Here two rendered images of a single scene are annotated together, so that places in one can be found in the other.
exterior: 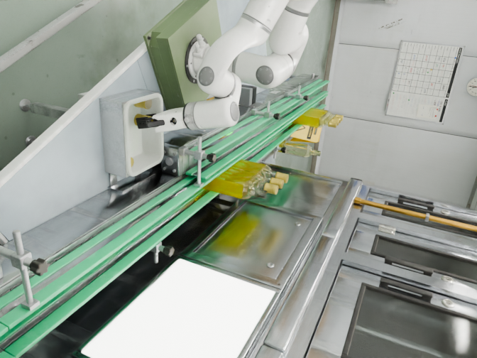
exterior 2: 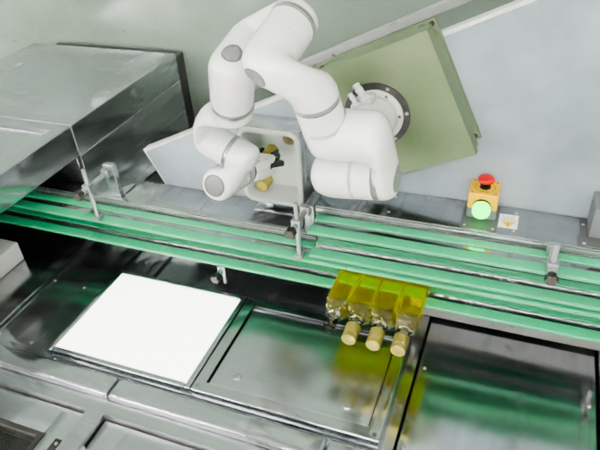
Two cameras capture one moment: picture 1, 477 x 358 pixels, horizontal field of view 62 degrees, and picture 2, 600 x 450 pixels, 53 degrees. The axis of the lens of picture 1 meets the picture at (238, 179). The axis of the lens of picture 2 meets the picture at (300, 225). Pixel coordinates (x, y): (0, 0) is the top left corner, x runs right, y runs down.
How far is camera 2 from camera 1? 166 cm
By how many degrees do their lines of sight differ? 76
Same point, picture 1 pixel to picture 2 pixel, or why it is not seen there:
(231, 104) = (210, 177)
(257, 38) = (212, 118)
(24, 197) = (177, 162)
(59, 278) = (125, 220)
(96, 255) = (154, 226)
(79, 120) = not seen: hidden behind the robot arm
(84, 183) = not seen: hidden behind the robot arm
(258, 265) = (236, 365)
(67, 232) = (177, 202)
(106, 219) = (199, 213)
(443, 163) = not seen: outside the picture
